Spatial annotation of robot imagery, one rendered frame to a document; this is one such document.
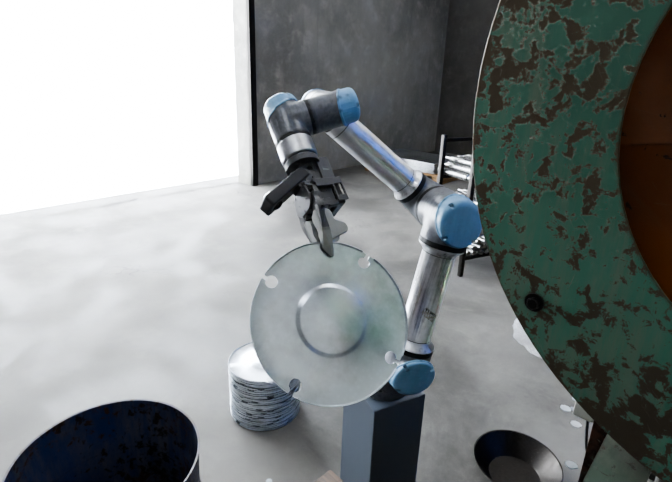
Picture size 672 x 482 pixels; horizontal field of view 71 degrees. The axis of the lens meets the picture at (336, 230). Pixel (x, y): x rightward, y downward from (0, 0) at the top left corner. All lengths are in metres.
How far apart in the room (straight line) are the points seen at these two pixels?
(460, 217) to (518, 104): 0.57
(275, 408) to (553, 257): 1.53
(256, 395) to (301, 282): 1.12
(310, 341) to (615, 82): 0.58
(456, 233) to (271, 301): 0.49
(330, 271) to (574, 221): 0.45
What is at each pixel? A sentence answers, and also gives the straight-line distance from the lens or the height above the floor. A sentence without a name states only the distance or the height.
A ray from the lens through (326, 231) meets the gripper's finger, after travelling 0.86.
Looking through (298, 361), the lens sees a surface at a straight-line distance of 0.83.
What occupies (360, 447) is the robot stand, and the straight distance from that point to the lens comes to 1.58.
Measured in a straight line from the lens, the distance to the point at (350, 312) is 0.86.
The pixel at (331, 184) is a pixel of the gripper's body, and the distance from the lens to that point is 0.91.
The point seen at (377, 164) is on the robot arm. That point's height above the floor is 1.14.
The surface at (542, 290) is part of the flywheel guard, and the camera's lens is 0.62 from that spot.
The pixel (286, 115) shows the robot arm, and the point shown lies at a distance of 0.98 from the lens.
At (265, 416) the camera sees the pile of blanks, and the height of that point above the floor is 0.06.
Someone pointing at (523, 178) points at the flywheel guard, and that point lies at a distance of 0.59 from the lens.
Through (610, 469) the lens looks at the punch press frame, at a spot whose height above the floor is 0.65.
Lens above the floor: 1.36
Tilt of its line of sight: 19 degrees down
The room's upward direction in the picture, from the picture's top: 2 degrees clockwise
